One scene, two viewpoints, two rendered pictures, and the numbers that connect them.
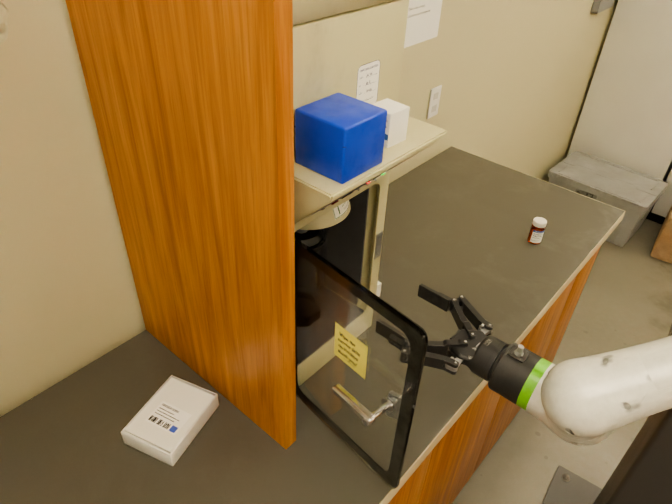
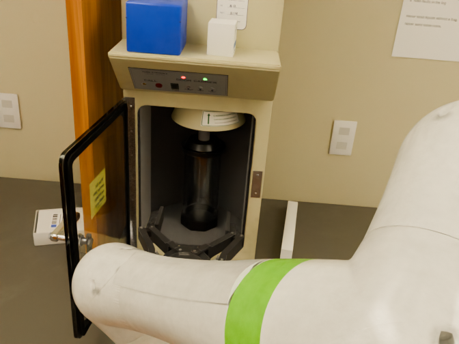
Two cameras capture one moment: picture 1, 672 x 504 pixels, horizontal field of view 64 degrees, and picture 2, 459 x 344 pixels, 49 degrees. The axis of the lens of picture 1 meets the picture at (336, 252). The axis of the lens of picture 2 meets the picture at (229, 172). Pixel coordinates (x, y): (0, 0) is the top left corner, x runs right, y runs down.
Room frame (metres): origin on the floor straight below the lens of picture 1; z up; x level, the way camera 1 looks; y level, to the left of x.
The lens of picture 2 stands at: (0.27, -0.86, 1.75)
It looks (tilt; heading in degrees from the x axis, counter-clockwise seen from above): 27 degrees down; 51
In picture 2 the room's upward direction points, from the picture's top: 5 degrees clockwise
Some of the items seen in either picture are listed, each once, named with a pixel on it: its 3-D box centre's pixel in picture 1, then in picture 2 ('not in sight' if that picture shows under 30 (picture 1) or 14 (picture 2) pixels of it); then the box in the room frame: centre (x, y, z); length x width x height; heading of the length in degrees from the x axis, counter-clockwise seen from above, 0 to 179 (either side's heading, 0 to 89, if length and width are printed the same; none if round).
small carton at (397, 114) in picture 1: (387, 122); (222, 37); (0.86, -0.08, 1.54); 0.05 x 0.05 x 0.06; 47
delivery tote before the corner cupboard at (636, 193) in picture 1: (599, 199); not in sight; (3.00, -1.67, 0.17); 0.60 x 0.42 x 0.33; 49
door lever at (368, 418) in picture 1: (361, 399); (72, 227); (0.55, -0.05, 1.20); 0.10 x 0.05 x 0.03; 44
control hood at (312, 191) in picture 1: (366, 174); (196, 76); (0.83, -0.05, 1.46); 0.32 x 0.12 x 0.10; 141
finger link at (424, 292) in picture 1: (433, 297); (227, 226); (0.81, -0.20, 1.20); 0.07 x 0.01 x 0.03; 51
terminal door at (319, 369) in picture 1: (344, 367); (101, 214); (0.62, -0.02, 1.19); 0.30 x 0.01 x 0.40; 44
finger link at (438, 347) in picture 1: (435, 347); (164, 244); (0.68, -0.19, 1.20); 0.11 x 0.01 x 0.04; 92
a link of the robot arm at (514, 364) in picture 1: (514, 370); not in sight; (0.63, -0.32, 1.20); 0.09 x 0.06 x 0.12; 141
